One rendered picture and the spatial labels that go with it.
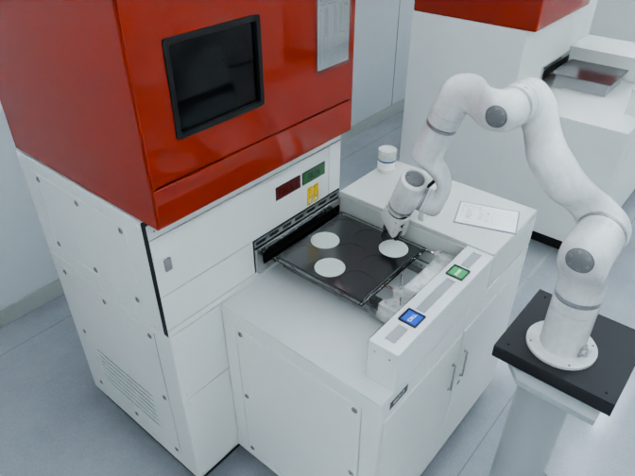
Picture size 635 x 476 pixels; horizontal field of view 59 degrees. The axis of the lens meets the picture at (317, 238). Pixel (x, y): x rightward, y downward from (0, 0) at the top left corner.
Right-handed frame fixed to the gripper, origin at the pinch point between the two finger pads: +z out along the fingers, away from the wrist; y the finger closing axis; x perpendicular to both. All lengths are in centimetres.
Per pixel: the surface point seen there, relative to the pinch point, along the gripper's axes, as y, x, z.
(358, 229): 8.1, 5.6, 6.6
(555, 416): -73, -21, -4
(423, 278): -20.9, -2.4, -4.6
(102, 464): -22, 112, 91
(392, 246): -4.6, -0.4, 0.7
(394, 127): 192, -157, 192
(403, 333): -41, 21, -22
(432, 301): -33.7, 6.9, -19.0
